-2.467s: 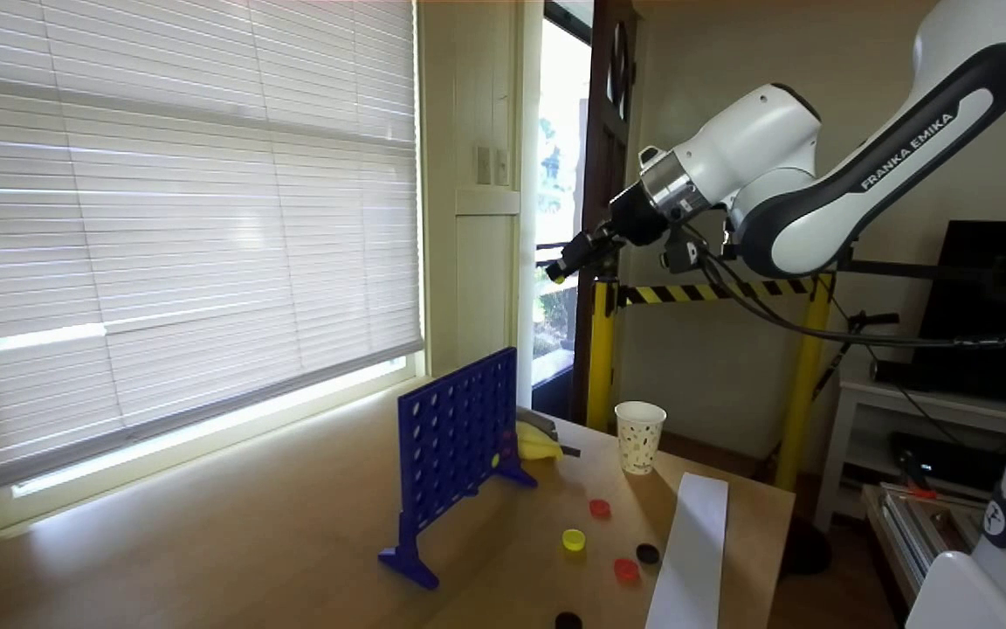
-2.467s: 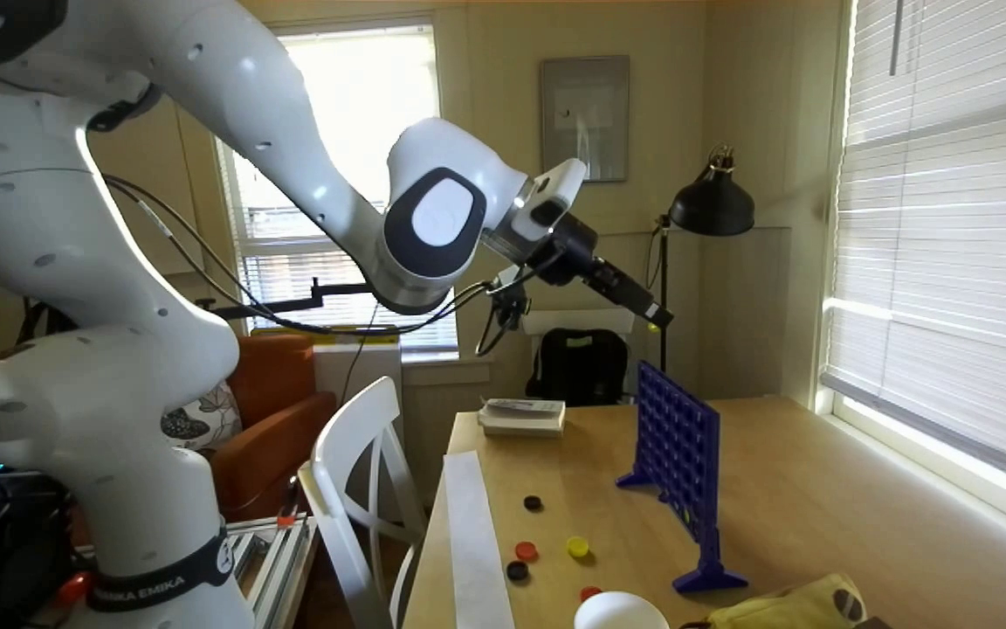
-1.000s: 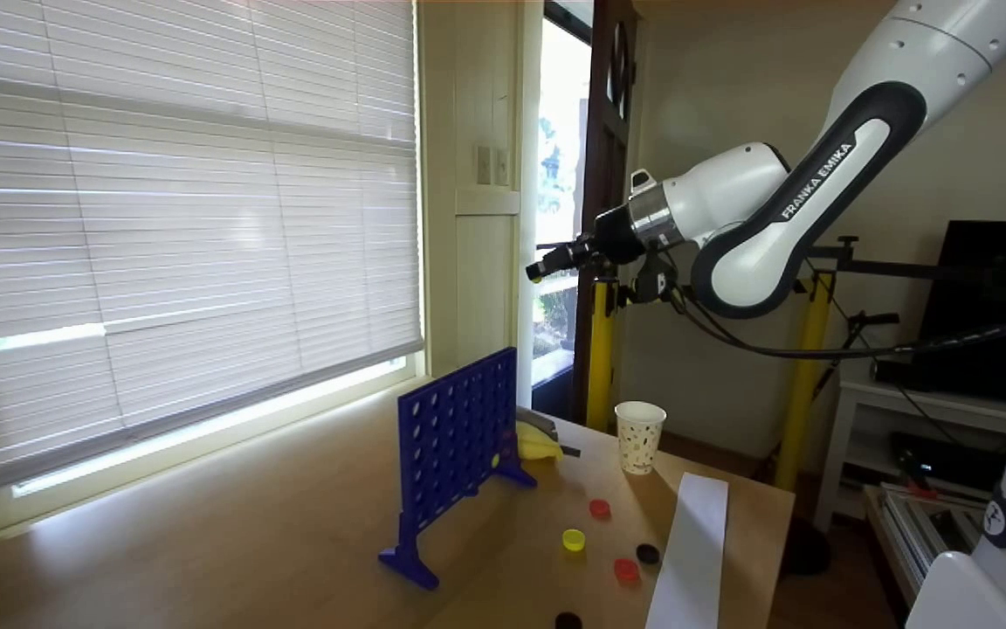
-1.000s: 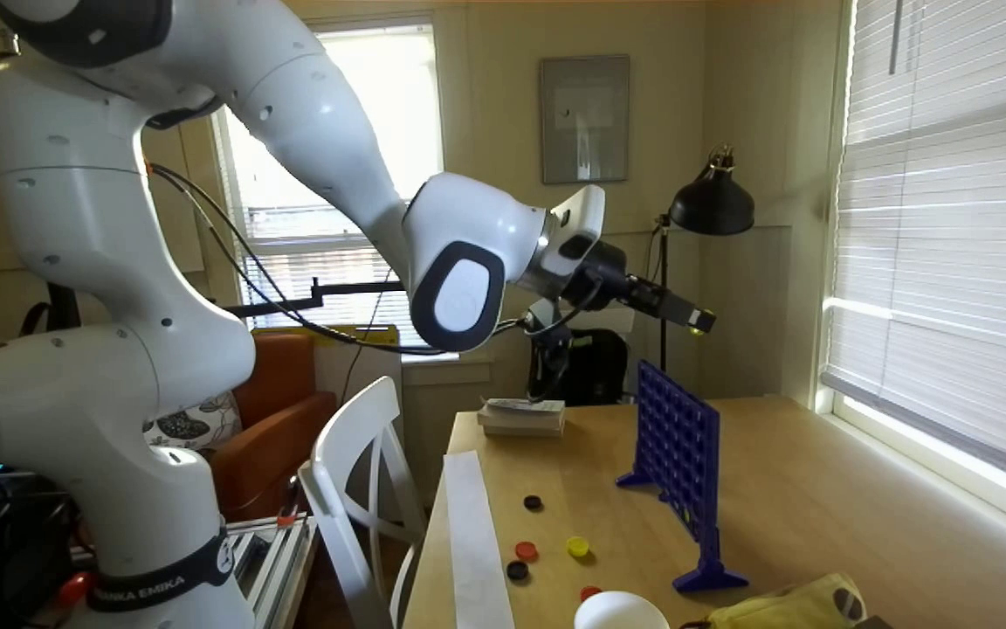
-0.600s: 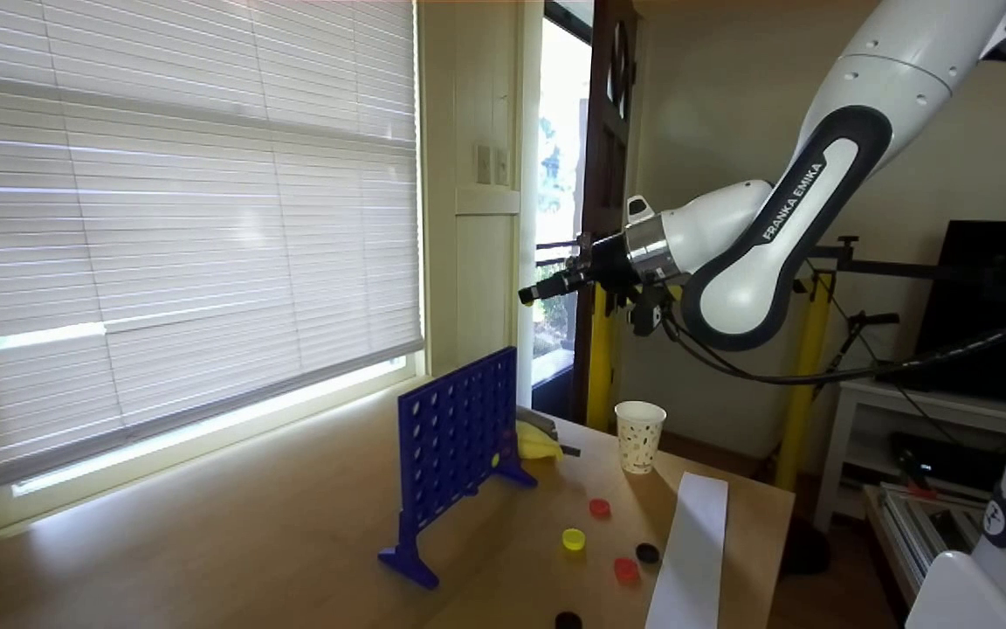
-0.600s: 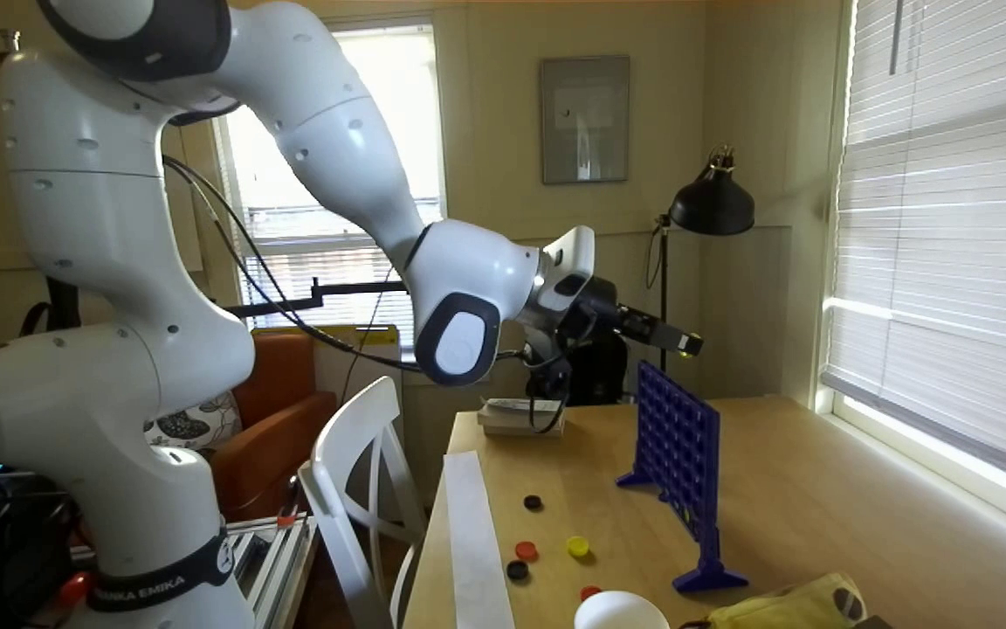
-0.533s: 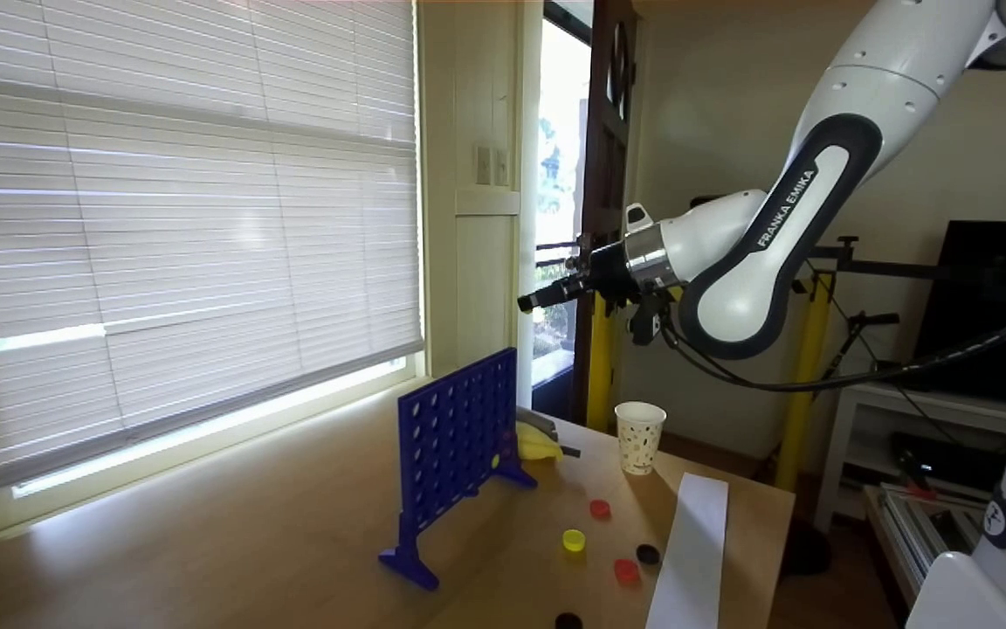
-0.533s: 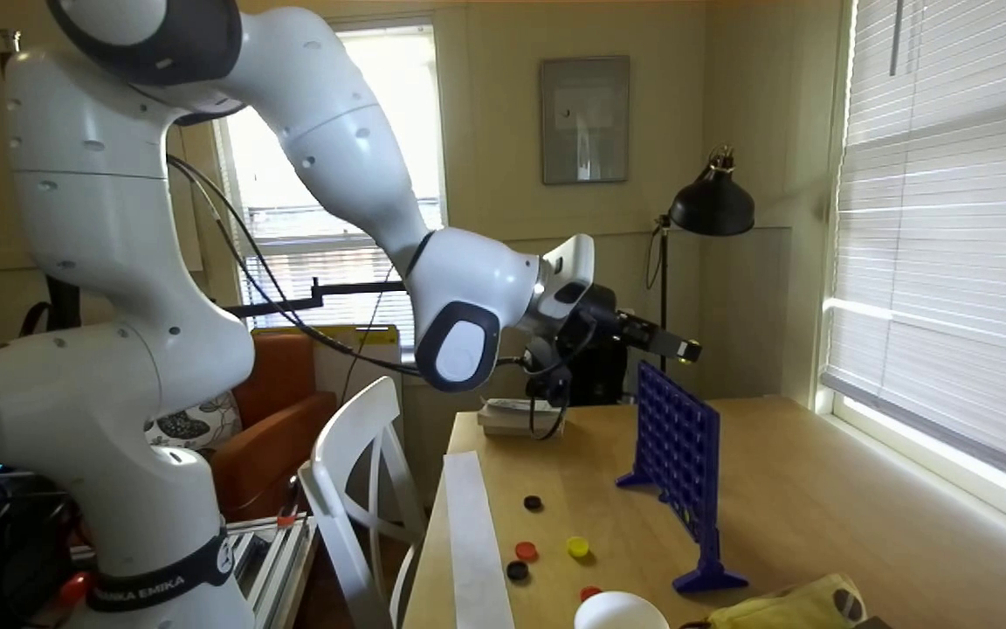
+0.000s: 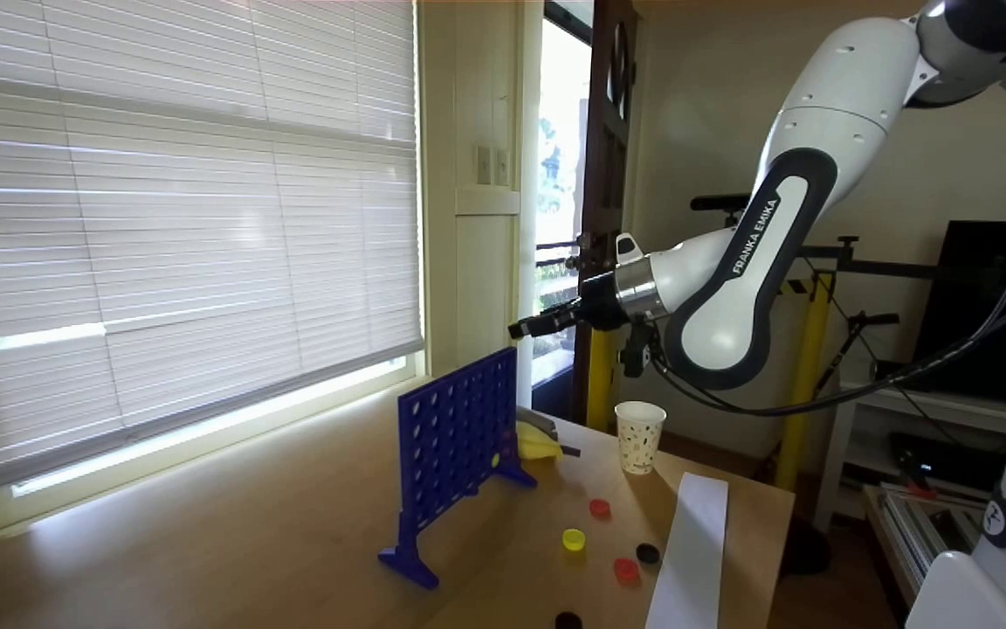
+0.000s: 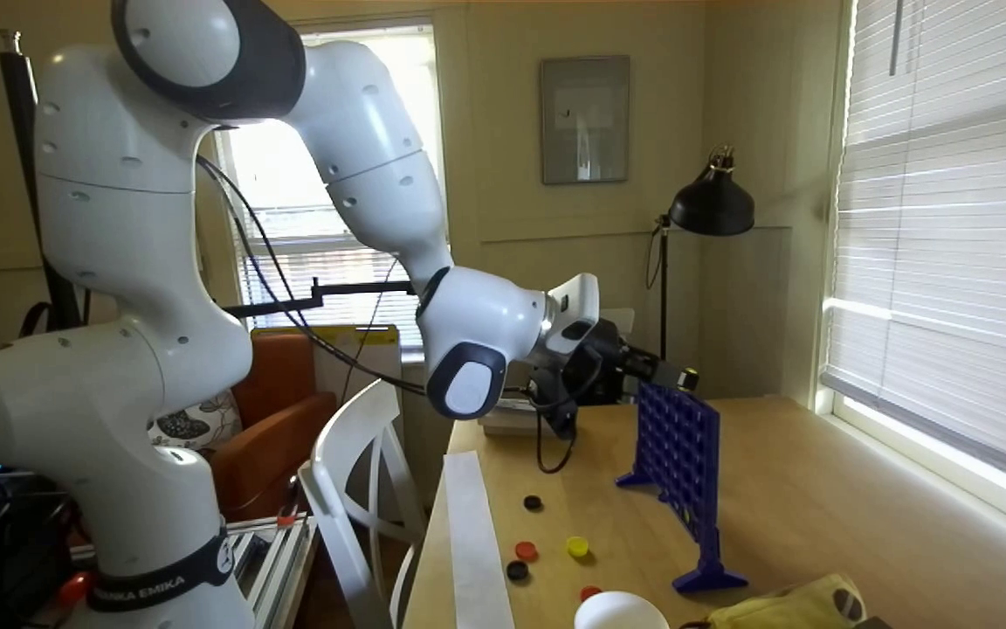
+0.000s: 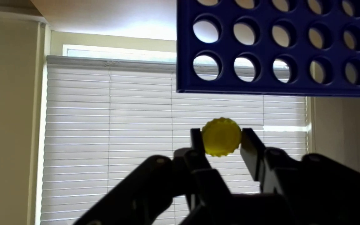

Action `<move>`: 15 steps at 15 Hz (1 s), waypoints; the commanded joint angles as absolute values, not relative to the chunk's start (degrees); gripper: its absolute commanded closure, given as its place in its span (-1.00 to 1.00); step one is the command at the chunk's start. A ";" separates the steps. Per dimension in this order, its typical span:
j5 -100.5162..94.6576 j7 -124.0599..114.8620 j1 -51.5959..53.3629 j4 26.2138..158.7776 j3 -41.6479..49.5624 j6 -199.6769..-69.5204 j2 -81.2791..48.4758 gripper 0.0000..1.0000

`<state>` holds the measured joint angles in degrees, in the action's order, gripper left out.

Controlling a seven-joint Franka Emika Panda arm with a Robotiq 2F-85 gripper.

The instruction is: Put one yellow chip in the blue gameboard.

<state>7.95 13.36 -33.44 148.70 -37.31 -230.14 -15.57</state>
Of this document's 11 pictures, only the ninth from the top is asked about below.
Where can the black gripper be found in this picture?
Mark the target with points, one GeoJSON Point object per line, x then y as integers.
{"type": "Point", "coordinates": [601, 300]}

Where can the yellow game chip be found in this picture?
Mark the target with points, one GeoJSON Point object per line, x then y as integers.
{"type": "Point", "coordinates": [573, 538]}

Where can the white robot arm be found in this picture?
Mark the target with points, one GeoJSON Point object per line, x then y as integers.
{"type": "Point", "coordinates": [830, 117]}

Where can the blue gameboard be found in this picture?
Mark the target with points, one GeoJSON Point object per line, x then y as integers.
{"type": "Point", "coordinates": [456, 440]}

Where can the red game chip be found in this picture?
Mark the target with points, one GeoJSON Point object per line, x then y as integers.
{"type": "Point", "coordinates": [625, 569]}
{"type": "Point", "coordinates": [597, 509]}

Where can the black game chip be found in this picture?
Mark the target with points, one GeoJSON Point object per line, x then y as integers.
{"type": "Point", "coordinates": [568, 620]}
{"type": "Point", "coordinates": [648, 554]}

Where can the yellow cloth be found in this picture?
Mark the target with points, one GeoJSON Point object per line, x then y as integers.
{"type": "Point", "coordinates": [535, 446]}

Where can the white dotted paper cup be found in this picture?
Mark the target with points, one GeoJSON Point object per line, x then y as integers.
{"type": "Point", "coordinates": [640, 437]}

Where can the dark wooden door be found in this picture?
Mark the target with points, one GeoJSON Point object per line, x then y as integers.
{"type": "Point", "coordinates": [610, 151]}

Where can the black stand crossbar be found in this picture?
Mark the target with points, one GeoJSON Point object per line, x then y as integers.
{"type": "Point", "coordinates": [864, 264]}

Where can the white low shelf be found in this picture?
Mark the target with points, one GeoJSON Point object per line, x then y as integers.
{"type": "Point", "coordinates": [900, 431]}

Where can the white window blinds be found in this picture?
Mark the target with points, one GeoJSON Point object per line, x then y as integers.
{"type": "Point", "coordinates": [176, 211]}

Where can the black monitor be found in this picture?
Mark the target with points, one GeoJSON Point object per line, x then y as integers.
{"type": "Point", "coordinates": [978, 310]}

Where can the yellow stand post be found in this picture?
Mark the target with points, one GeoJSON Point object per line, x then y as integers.
{"type": "Point", "coordinates": [597, 377]}
{"type": "Point", "coordinates": [805, 373]}

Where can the white wall switch plate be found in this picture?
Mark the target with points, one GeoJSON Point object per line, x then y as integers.
{"type": "Point", "coordinates": [490, 161]}

